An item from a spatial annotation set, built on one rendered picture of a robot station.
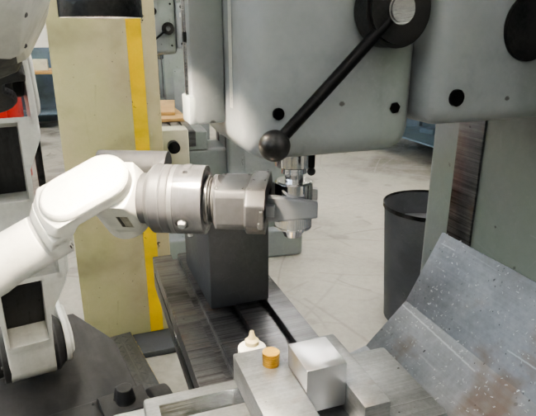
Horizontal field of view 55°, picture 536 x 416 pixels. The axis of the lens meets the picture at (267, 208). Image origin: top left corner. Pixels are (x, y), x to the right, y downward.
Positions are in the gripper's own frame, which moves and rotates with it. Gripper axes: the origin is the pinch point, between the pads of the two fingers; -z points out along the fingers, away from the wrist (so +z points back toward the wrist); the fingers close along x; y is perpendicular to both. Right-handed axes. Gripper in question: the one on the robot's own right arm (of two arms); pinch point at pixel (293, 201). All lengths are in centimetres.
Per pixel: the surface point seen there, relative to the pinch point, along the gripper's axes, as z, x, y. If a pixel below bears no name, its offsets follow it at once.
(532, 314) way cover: -34.6, 7.4, 18.9
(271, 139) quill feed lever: 1.5, -15.6, -11.1
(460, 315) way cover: -27.3, 16.2, 24.6
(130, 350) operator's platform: 58, 86, 84
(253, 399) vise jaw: 4.0, -12.2, 20.3
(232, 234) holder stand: 12.3, 27.4, 15.9
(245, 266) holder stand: 10.1, 28.4, 22.8
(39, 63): 417, 723, 28
